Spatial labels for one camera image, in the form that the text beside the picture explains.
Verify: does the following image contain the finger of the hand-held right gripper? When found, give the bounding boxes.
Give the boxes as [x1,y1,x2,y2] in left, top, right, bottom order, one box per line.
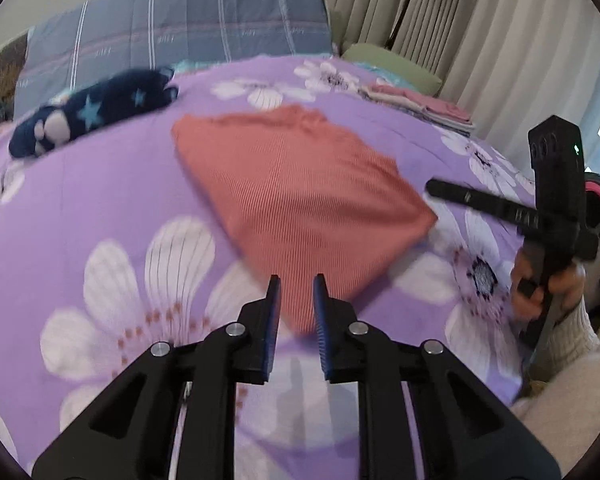
[425,177,538,231]

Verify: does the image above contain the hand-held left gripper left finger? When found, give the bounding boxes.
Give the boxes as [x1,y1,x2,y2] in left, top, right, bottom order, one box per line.
[32,275,281,480]

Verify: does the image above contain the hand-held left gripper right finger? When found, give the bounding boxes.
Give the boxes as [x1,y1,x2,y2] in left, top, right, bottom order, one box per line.
[312,274,563,480]

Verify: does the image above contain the orange knit garment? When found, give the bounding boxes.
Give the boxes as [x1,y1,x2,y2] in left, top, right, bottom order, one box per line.
[171,104,438,336]

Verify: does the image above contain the person's right forearm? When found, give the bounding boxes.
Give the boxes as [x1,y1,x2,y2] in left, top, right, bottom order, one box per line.
[527,300,600,386]

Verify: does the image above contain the stack of folded clothes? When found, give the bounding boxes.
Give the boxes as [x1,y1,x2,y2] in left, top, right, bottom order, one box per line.
[360,84,476,137]

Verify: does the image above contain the person's right hand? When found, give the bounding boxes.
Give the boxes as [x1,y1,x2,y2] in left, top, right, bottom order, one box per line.
[510,249,587,322]

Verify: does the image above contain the green pillow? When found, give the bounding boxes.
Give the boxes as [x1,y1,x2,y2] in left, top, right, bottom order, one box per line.
[341,42,443,97]

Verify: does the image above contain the beige curtains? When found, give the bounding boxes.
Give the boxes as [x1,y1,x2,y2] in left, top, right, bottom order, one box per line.
[330,0,600,156]

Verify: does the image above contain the black stand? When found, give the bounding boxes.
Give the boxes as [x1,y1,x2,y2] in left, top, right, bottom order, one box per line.
[386,0,439,51]

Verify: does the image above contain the purple floral blanket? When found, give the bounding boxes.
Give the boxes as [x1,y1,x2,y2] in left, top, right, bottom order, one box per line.
[0,52,551,480]

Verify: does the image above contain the person's beige clothing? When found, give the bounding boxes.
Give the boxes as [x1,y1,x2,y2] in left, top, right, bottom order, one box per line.
[510,345,600,461]

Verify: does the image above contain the navy star-patterned socks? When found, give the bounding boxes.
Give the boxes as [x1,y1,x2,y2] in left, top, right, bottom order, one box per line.
[7,67,180,158]

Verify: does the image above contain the grey plaid pillow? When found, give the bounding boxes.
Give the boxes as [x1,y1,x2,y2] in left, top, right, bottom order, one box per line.
[14,0,333,111]

